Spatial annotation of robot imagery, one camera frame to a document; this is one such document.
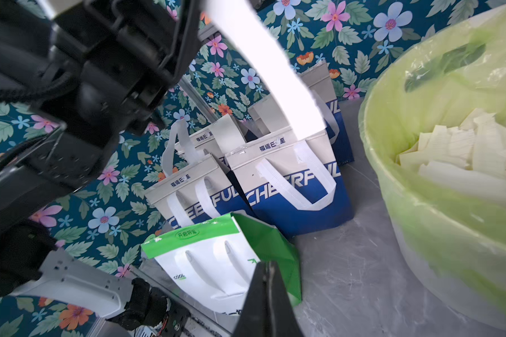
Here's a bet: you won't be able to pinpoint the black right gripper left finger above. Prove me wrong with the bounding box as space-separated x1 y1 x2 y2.
233 262 272 337

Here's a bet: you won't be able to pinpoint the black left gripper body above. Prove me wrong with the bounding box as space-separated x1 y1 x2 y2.
39 1 202 136

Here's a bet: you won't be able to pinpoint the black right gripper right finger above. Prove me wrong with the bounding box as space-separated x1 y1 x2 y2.
268 261 303 337

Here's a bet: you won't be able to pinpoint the green white takeout bag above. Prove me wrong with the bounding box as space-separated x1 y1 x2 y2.
141 211 302 315

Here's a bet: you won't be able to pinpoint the white receipt bag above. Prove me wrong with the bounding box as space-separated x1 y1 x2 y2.
202 1 326 140

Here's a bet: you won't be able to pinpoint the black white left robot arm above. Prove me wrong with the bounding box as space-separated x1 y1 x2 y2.
0 1 202 330

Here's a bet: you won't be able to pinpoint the back left blue white bag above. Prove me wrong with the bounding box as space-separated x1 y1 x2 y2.
160 115 246 177

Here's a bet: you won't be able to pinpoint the blue white bag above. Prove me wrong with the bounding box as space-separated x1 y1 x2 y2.
145 154 254 229
248 61 354 165
160 115 246 177
225 127 354 238

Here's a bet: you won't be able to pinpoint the front left blue white bag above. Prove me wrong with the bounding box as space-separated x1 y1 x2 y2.
145 154 254 229

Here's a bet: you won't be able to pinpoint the back right blue white bag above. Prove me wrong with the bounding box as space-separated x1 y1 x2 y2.
248 61 354 165

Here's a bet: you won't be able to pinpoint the white trash bin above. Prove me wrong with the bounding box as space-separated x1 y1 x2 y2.
387 218 506 334

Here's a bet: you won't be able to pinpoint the paper scraps in bin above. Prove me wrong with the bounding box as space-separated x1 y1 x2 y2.
396 109 506 206

